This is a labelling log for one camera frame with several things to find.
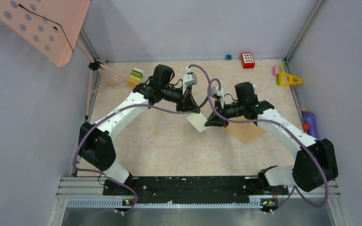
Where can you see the yellow triangle toy block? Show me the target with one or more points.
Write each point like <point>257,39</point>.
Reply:
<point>286,79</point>

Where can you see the pink perforated music stand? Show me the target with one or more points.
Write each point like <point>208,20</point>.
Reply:
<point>38,38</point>

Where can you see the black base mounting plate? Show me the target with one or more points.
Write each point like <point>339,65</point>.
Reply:
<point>194,190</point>

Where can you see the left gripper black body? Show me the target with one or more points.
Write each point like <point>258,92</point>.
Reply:
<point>173,94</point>

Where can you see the striped coloured block stack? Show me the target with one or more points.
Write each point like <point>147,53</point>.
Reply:
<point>136,75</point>

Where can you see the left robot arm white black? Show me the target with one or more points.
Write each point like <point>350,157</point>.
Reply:
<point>96,140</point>

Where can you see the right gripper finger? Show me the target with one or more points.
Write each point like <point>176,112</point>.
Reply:
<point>215,118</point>
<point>213,123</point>

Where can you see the cream paper letter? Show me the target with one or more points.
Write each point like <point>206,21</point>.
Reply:
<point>198,121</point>

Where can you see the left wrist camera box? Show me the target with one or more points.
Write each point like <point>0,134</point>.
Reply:
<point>189,80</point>

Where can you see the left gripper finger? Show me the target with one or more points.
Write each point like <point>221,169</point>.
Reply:
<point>189,101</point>
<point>180,108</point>

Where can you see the red toy calculator block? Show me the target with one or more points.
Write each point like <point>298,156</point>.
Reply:
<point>247,60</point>

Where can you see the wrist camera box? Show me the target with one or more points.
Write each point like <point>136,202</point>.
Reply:
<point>189,80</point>
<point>218,93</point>

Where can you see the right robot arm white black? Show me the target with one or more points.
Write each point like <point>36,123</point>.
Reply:
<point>315,161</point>

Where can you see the pink green toy block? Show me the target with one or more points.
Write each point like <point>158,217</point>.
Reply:
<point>277,69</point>

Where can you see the aluminium frame rail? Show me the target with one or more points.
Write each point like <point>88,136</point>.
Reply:
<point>87,192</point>

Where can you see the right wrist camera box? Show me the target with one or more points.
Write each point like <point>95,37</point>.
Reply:
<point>218,93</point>

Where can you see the brown kraft envelope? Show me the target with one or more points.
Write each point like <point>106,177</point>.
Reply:
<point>244,132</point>

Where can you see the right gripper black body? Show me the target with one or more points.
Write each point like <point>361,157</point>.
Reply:
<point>232,110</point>

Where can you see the small wooden block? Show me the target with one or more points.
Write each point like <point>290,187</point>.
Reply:
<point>303,109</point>

